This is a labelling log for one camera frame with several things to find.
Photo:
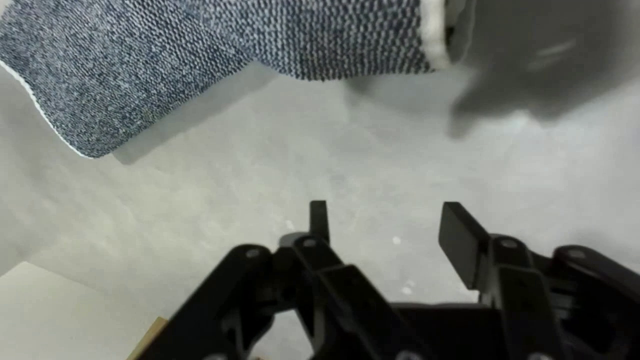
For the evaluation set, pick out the blue-grey towel white trim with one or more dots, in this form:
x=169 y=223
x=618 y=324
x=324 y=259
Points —
x=133 y=66

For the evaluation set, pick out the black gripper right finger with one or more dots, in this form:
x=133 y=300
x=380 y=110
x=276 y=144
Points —
x=520 y=286

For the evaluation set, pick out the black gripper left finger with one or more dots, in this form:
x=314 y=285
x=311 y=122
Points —
x=332 y=292

